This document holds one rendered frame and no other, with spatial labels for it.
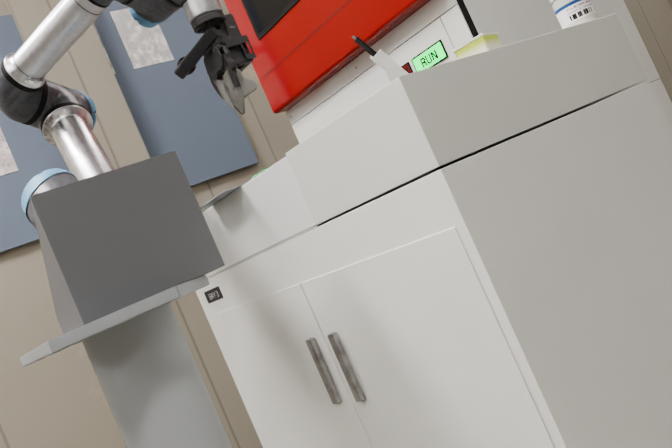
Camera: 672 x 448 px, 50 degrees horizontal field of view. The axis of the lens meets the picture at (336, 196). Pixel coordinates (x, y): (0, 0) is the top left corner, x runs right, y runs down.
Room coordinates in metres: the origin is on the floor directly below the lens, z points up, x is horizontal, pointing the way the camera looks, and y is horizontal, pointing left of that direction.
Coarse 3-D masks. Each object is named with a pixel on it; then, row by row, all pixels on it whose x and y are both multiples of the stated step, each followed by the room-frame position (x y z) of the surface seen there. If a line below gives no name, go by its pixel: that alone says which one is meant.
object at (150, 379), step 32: (192, 288) 1.24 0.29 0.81; (96, 320) 1.10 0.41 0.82; (128, 320) 1.21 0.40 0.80; (160, 320) 1.24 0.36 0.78; (32, 352) 1.19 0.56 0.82; (96, 352) 1.21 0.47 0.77; (128, 352) 1.20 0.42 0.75; (160, 352) 1.22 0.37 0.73; (128, 384) 1.20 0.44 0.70; (160, 384) 1.21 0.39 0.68; (192, 384) 1.25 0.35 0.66; (128, 416) 1.21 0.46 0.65; (160, 416) 1.20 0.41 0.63; (192, 416) 1.22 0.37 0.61
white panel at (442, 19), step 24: (432, 0) 1.76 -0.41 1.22; (456, 0) 1.71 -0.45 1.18; (408, 24) 1.84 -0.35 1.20; (432, 24) 1.79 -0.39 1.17; (456, 24) 1.73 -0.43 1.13; (384, 48) 1.94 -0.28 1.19; (408, 48) 1.87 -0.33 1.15; (360, 72) 2.04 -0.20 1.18; (384, 72) 1.97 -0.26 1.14; (312, 96) 2.23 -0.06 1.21; (336, 96) 2.15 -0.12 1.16; (360, 96) 2.07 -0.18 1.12; (312, 120) 2.27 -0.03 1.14
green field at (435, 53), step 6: (438, 42) 1.79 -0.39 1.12; (432, 48) 1.81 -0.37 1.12; (438, 48) 1.79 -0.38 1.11; (426, 54) 1.83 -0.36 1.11; (432, 54) 1.82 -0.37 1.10; (438, 54) 1.80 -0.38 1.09; (444, 54) 1.79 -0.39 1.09; (414, 60) 1.87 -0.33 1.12; (420, 60) 1.85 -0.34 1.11; (426, 60) 1.84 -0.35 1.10; (432, 60) 1.82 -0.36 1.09; (438, 60) 1.81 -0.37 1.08; (420, 66) 1.86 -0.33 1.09; (426, 66) 1.84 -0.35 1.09
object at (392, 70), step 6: (378, 54) 1.47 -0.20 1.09; (384, 54) 1.47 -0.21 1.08; (372, 60) 1.48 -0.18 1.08; (378, 60) 1.47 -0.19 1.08; (384, 60) 1.47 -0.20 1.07; (390, 60) 1.48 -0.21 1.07; (384, 66) 1.48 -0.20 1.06; (390, 66) 1.48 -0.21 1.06; (396, 66) 1.48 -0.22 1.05; (390, 72) 1.47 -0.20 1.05; (396, 72) 1.49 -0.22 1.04; (402, 72) 1.49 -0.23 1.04; (378, 78) 1.49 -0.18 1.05; (384, 78) 1.47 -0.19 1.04; (390, 78) 1.47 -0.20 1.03; (384, 84) 1.48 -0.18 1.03
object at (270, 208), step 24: (288, 168) 1.35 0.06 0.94; (240, 192) 1.50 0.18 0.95; (264, 192) 1.44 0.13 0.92; (288, 192) 1.37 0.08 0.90; (216, 216) 1.62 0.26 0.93; (240, 216) 1.54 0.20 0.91; (264, 216) 1.46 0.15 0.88; (288, 216) 1.40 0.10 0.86; (312, 216) 1.34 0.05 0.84; (216, 240) 1.65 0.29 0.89; (240, 240) 1.57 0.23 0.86; (264, 240) 1.50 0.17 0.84
